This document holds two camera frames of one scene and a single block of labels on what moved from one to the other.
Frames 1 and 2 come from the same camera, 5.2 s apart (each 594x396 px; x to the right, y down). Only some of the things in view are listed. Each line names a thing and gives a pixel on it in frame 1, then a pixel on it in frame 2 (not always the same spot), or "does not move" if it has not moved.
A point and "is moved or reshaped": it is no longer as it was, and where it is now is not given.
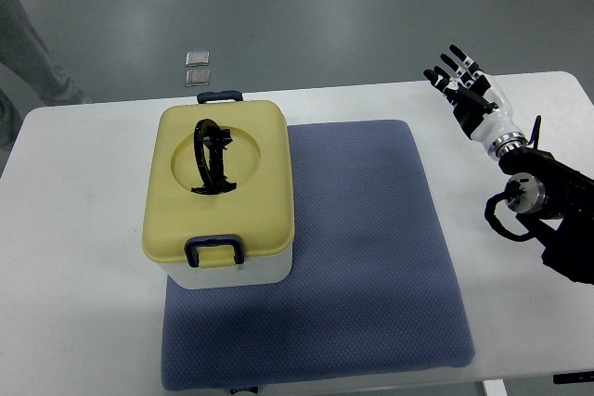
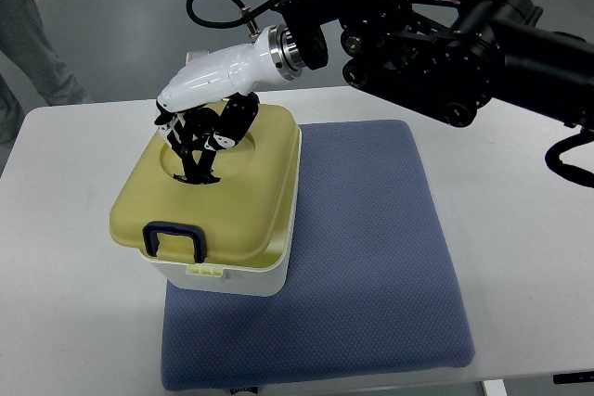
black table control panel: [574, 377] does not move
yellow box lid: [218, 182] is moved or reshaped
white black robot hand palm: [495, 128] -> [272, 56]
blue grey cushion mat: [374, 287] does not move
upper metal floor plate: [197, 57] does not move
